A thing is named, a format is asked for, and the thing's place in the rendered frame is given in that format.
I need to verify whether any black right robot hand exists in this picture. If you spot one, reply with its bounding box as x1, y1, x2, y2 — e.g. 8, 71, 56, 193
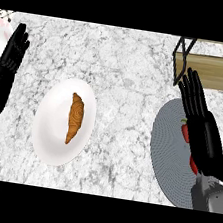
163, 65, 223, 187

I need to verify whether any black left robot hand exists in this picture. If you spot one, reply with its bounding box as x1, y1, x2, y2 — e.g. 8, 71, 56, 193
0, 19, 34, 125

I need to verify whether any red bell pepper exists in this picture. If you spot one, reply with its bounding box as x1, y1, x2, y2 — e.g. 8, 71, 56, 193
172, 117, 207, 177

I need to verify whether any grey round placemat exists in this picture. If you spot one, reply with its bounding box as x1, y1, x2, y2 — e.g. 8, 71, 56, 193
141, 94, 210, 210

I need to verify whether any white oval plate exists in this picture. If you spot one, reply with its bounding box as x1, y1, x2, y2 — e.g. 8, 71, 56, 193
27, 73, 102, 172

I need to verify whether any brown croissant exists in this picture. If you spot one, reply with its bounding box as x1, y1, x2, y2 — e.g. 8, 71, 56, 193
64, 92, 88, 147

